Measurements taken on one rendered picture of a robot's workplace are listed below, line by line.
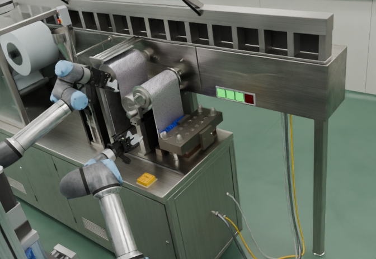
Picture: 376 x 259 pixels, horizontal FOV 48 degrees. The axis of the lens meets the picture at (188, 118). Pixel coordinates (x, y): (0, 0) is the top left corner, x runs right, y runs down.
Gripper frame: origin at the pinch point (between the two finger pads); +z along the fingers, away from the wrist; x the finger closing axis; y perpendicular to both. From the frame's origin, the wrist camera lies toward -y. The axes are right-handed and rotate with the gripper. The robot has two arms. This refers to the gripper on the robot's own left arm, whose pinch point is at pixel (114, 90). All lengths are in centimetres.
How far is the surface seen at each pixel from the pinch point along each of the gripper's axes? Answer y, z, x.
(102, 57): 16.6, 7.0, 23.9
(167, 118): -5.6, 39.4, -6.9
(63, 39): 24, 10, 66
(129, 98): -0.5, 21.6, 9.2
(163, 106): 0.6, 32.3, -6.9
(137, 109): -5.6, 21.7, 1.1
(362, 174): -3, 211, -79
